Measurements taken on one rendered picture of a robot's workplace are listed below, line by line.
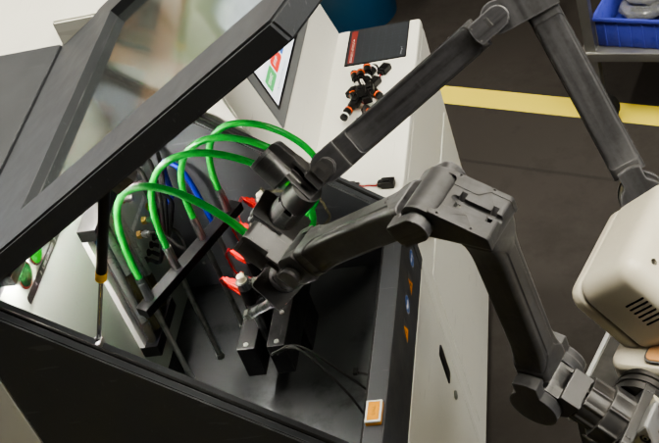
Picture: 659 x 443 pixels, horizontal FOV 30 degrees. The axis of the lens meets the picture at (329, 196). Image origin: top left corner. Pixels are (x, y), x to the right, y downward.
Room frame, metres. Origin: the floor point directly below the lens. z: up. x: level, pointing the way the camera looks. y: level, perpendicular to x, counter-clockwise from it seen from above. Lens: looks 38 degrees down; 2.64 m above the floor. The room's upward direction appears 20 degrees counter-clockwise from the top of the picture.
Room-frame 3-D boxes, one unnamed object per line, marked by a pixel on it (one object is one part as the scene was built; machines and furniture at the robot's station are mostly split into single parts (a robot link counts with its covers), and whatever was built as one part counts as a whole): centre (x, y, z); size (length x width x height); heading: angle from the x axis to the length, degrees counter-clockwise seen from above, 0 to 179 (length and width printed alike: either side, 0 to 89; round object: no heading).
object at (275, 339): (1.93, 0.17, 0.91); 0.34 x 0.10 x 0.15; 161
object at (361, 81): (2.46, -0.17, 1.01); 0.23 x 0.11 x 0.06; 161
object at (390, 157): (2.42, -0.16, 0.96); 0.70 x 0.22 x 0.03; 161
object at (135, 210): (2.13, 0.38, 1.20); 0.13 x 0.03 x 0.31; 161
